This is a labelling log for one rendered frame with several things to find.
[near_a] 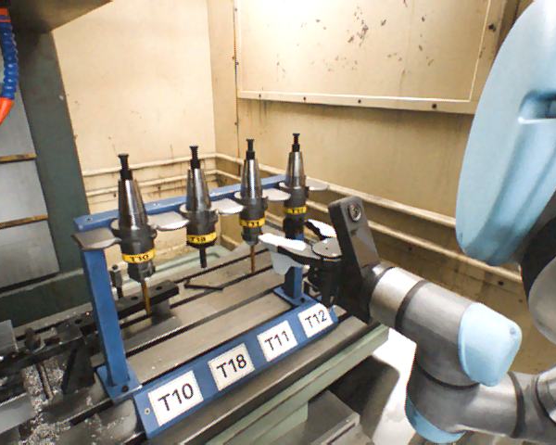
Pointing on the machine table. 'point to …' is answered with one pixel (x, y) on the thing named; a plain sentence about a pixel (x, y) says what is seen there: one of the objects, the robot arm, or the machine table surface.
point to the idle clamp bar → (158, 301)
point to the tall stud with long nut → (117, 279)
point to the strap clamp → (82, 368)
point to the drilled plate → (14, 394)
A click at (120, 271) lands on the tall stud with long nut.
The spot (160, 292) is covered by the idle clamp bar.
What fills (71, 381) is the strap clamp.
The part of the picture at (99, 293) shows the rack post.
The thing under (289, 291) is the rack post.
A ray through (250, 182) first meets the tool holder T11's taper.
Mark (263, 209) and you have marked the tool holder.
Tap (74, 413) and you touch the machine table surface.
